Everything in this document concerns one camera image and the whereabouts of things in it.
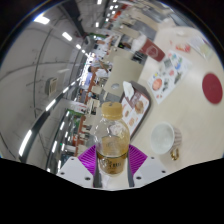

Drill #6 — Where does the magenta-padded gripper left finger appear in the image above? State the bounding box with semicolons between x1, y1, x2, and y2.
55;144;98;188

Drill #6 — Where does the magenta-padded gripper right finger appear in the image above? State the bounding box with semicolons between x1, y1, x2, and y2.
127;143;168;188

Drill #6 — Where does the clear bottle with yellow cap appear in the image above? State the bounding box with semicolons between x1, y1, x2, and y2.
94;101;131;177

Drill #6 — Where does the brown food tray, paper liner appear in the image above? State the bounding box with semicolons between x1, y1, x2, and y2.
119;80;152;139

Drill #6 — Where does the white paper napkin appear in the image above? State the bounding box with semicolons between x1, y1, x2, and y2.
122;80;135;101

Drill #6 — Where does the ceiling air conditioner unit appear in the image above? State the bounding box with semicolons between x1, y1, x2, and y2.
44;77;59;96

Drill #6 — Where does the person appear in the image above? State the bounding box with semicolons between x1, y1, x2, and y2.
83;65;101;89

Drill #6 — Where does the colourful printed sticker sheet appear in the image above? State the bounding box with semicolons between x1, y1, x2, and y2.
146;49;193;105

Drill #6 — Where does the beige chair with round hole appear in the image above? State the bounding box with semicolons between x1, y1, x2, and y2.
103;54;144;98

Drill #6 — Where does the flat round red coaster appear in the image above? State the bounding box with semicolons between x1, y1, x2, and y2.
201;72;224;105

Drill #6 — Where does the red paper cup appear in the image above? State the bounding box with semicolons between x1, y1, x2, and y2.
131;34;167;63

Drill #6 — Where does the small red sauce packet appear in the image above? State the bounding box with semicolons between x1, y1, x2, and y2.
174;42;192;54

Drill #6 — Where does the clear plastic packet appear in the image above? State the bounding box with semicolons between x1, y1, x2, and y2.
191;34;214;60

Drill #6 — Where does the group of ceiling lights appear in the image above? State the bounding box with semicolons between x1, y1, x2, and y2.
18;0;121;161

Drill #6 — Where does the white striped cup, gold handle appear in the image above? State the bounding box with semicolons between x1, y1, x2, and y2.
150;121;183;162

